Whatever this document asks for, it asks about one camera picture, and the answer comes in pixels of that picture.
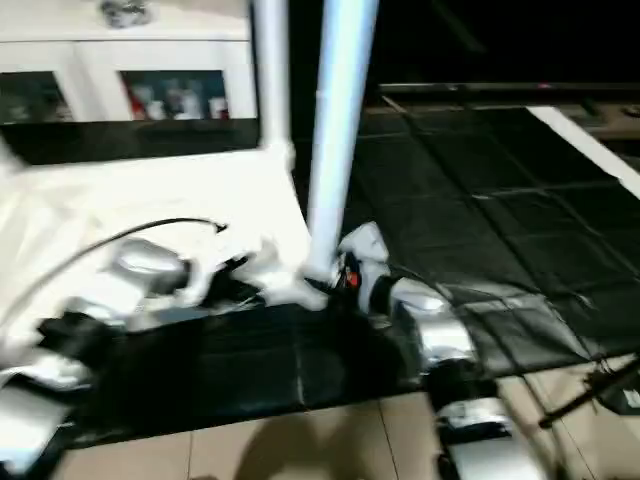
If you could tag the white plastic table top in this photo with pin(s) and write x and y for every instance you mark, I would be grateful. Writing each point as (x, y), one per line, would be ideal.
(150, 200)

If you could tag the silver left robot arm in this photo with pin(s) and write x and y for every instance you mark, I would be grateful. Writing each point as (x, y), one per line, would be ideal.
(135, 265)

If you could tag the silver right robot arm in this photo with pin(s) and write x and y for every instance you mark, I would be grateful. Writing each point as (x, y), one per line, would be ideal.
(440, 325)

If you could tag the black work mat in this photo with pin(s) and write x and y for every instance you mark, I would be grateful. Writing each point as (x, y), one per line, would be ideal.
(475, 200)

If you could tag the small white jar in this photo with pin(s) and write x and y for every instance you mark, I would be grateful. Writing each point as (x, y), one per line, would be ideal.
(216, 107)

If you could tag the red white bottle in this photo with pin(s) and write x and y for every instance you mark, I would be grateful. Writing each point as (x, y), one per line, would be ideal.
(136, 105)

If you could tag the black tripod stand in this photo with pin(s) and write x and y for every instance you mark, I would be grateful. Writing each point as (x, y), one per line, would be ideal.
(590, 395)

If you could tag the white flat strip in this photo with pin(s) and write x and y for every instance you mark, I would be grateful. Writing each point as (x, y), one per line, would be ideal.
(585, 145)

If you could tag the white glass door cabinet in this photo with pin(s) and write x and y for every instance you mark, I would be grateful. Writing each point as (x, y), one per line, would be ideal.
(100, 50)

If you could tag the black long rail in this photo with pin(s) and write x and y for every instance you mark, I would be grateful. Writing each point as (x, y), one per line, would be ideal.
(500, 88)

